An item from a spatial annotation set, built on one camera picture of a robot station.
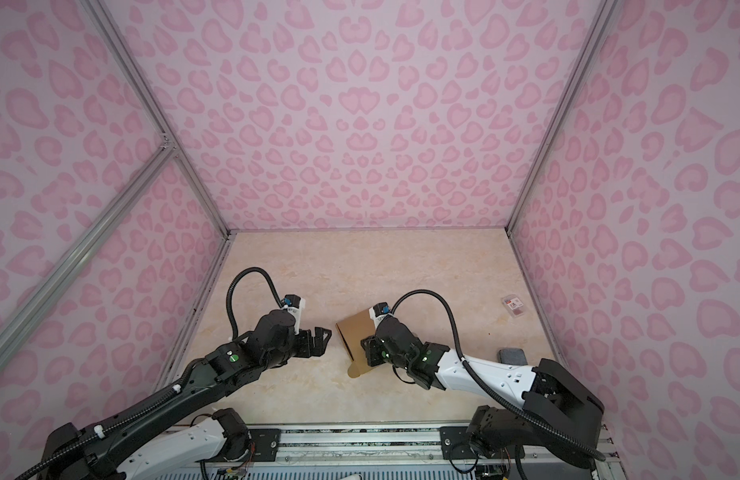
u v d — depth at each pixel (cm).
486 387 46
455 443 73
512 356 84
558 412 41
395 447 74
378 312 72
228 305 57
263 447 73
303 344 68
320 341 73
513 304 95
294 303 69
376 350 72
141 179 81
